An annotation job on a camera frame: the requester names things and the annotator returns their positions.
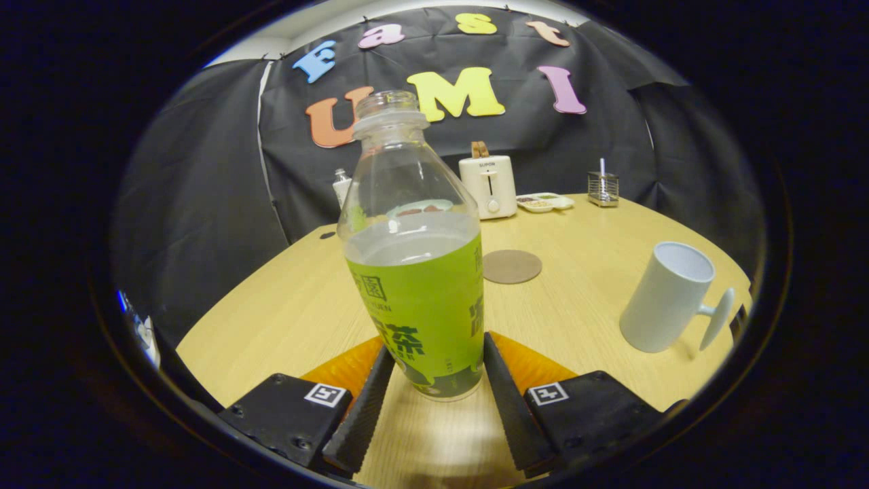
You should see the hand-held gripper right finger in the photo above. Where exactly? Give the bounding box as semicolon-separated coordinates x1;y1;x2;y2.
483;331;686;479

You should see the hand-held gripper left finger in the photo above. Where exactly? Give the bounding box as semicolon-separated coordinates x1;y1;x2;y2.
219;334;396;476

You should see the green label juice bottle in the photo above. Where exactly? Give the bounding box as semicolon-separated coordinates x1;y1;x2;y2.
337;90;485;401

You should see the round brown coaster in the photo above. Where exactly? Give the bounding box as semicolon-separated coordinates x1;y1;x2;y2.
482;249;543;285

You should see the white cup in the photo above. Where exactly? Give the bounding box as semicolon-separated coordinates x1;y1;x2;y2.
619;241;736;354

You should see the wooden table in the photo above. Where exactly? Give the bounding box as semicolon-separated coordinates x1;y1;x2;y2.
175;194;753;488

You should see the white divided snack tray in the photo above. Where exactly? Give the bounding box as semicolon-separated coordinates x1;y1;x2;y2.
516;192;575;214

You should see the white toaster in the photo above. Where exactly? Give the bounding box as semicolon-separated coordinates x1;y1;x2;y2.
459;155;518;220

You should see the wire mesh utensil holder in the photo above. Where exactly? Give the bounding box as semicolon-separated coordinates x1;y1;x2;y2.
587;171;620;208

